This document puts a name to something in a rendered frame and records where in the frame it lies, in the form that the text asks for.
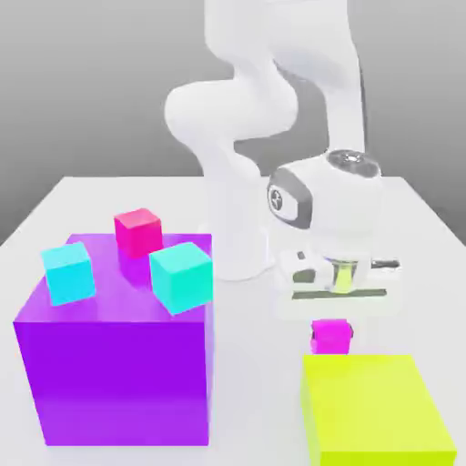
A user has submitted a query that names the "small magenta cube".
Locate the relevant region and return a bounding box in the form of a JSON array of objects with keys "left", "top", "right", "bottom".
[{"left": 309, "top": 319, "right": 354, "bottom": 355}]

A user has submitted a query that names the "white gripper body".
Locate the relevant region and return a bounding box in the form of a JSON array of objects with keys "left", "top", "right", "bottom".
[{"left": 273, "top": 279, "right": 400, "bottom": 321}]

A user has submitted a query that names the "large purple box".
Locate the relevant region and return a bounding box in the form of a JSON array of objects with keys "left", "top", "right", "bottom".
[{"left": 13, "top": 233, "right": 214, "bottom": 447}]

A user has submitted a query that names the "small teal cube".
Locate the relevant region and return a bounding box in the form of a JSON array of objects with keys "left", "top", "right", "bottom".
[{"left": 148, "top": 241, "right": 214, "bottom": 316}]

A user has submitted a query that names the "small red cube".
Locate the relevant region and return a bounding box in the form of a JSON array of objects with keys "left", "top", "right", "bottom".
[{"left": 113, "top": 208, "right": 164, "bottom": 260}]

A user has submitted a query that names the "small cyan cube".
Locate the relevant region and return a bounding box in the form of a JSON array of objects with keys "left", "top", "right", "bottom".
[{"left": 40, "top": 241, "right": 96, "bottom": 307}]

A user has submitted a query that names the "large yellow box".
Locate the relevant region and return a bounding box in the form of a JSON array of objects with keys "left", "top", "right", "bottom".
[{"left": 299, "top": 353, "right": 459, "bottom": 466}]

